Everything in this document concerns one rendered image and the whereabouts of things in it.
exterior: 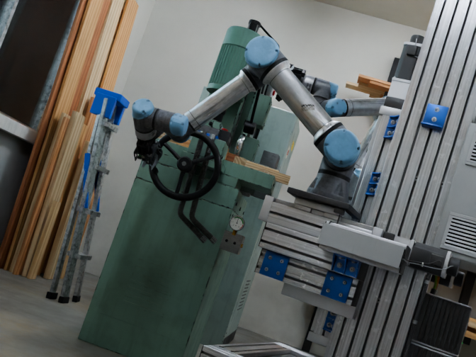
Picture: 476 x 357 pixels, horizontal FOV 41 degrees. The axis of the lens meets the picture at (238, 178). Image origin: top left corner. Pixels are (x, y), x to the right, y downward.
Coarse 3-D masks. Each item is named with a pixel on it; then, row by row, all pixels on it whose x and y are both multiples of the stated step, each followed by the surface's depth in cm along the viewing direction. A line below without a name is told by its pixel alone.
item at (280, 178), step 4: (172, 140) 290; (248, 164) 286; (252, 164) 286; (252, 168) 286; (256, 168) 286; (260, 168) 286; (264, 168) 286; (272, 172) 285; (276, 172) 285; (276, 176) 285; (280, 176) 285; (284, 176) 284; (288, 176) 284; (276, 180) 284; (280, 180) 284; (284, 180) 284; (288, 180) 284
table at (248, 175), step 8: (176, 144) 274; (168, 152) 274; (176, 152) 274; (184, 152) 264; (224, 160) 272; (208, 168) 268; (224, 168) 268; (232, 168) 271; (240, 168) 271; (248, 168) 270; (232, 176) 270; (240, 176) 270; (248, 176) 270; (256, 176) 270; (264, 176) 269; (272, 176) 269; (248, 184) 279; (256, 184) 269; (264, 184) 269; (272, 184) 269; (264, 192) 288; (272, 192) 287
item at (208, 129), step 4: (200, 128) 266; (204, 128) 266; (208, 128) 265; (212, 128) 265; (208, 132) 265; (212, 132) 265; (216, 132) 265; (220, 132) 269; (224, 132) 268; (228, 132) 267; (216, 136) 265; (220, 136) 267; (224, 136) 267; (228, 136) 267; (224, 140) 267; (228, 140) 268; (228, 144) 272
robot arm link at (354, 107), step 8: (320, 104) 269; (328, 104) 263; (336, 104) 261; (344, 104) 262; (352, 104) 266; (360, 104) 267; (368, 104) 269; (376, 104) 270; (328, 112) 263; (336, 112) 261; (344, 112) 262; (352, 112) 266; (360, 112) 268; (368, 112) 270; (376, 112) 271
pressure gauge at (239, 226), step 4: (236, 216) 262; (240, 216) 261; (232, 220) 262; (236, 220) 262; (240, 220) 261; (232, 224) 261; (236, 224) 261; (240, 224) 261; (244, 224) 263; (232, 228) 261; (236, 228) 261; (240, 228) 261; (232, 232) 263; (236, 232) 263
